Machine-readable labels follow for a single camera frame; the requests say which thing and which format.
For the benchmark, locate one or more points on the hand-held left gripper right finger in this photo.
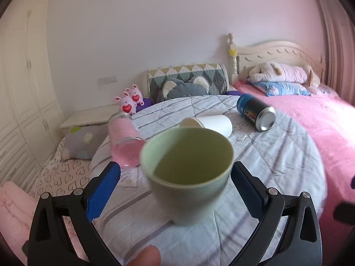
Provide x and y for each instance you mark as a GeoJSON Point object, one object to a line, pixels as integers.
{"type": "Point", "coordinates": [249, 194]}

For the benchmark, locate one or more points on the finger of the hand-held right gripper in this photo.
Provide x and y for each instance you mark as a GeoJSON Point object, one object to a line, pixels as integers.
{"type": "Point", "coordinates": [345, 214]}

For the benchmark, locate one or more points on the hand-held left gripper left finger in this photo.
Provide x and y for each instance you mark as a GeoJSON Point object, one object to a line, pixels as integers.
{"type": "Point", "coordinates": [102, 192]}

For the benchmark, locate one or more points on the green cup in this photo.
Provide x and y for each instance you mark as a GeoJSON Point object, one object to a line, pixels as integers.
{"type": "Point", "coordinates": [191, 191]}

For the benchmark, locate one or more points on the white paper cup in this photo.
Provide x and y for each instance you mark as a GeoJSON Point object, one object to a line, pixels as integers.
{"type": "Point", "coordinates": [215, 124]}

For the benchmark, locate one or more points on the person's left hand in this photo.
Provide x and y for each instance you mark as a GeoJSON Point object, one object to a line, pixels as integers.
{"type": "Point", "coordinates": [145, 257]}

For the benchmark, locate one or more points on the heart print bedsheet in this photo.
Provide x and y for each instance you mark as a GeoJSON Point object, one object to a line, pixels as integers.
{"type": "Point", "coordinates": [62, 174]}

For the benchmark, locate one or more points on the grey flower pillow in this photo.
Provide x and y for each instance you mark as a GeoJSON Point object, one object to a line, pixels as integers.
{"type": "Point", "coordinates": [83, 141]}

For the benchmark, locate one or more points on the pink glass bottle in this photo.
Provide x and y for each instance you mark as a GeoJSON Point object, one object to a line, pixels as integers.
{"type": "Point", "coordinates": [123, 135]}

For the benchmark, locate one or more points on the white nightstand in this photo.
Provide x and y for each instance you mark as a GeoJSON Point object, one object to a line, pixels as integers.
{"type": "Point", "coordinates": [86, 117]}

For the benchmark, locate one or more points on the blue metal can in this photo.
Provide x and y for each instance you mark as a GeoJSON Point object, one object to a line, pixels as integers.
{"type": "Point", "coordinates": [251, 108]}

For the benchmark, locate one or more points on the pink folded blanket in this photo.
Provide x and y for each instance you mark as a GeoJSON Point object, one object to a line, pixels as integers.
{"type": "Point", "coordinates": [15, 216]}

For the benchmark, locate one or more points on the pink bunny plush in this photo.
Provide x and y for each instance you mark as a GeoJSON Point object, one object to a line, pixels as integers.
{"type": "Point", "coordinates": [136, 96]}
{"type": "Point", "coordinates": [126, 105]}

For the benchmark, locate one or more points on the pink bedspread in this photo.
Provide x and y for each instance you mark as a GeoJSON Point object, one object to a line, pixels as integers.
{"type": "Point", "coordinates": [324, 122]}

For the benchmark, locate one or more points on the purple plush toy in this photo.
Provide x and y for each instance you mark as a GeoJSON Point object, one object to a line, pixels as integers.
{"type": "Point", "coordinates": [145, 102]}

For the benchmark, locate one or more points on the blue floral pillow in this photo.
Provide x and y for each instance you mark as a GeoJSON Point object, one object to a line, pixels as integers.
{"type": "Point", "coordinates": [277, 88]}

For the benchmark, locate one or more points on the grey bear cushion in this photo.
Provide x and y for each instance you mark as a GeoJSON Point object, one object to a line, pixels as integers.
{"type": "Point", "coordinates": [183, 90]}

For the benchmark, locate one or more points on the cream and pink plush dog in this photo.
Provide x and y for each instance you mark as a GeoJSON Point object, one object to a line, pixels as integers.
{"type": "Point", "coordinates": [283, 72]}

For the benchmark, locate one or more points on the cream wardrobe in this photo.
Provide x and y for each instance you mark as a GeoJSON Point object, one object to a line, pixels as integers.
{"type": "Point", "coordinates": [25, 88]}

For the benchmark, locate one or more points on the patchwork diamond cushion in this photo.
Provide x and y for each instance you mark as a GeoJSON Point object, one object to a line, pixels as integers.
{"type": "Point", "coordinates": [183, 73]}

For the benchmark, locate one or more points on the yellow star sticker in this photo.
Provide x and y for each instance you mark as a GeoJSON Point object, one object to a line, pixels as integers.
{"type": "Point", "coordinates": [232, 52]}

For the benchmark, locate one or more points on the cream wooden headboard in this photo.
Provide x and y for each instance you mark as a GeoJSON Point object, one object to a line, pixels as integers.
{"type": "Point", "coordinates": [280, 52]}

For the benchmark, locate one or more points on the pink curtain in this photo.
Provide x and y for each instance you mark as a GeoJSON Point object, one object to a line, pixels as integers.
{"type": "Point", "coordinates": [337, 47]}

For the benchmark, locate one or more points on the white wall socket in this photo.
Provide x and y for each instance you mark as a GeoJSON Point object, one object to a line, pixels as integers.
{"type": "Point", "coordinates": [107, 81]}

